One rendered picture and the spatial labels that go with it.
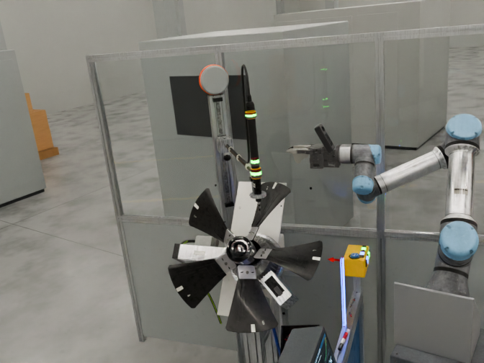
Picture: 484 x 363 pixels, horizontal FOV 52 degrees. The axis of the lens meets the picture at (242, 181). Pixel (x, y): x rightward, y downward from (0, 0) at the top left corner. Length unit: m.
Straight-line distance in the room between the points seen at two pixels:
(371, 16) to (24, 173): 5.50
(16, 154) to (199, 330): 4.75
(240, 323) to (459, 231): 0.96
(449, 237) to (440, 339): 0.37
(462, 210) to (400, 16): 6.15
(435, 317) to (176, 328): 2.19
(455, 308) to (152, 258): 2.17
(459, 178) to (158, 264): 2.18
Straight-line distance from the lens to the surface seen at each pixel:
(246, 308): 2.20
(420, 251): 2.89
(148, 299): 3.67
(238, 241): 2.23
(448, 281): 1.88
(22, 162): 7.72
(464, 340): 1.91
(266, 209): 2.27
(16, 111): 7.64
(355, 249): 2.50
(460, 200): 1.86
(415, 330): 1.95
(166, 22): 8.09
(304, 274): 2.12
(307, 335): 1.62
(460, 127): 1.95
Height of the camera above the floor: 2.19
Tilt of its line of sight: 18 degrees down
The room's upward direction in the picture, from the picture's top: 6 degrees counter-clockwise
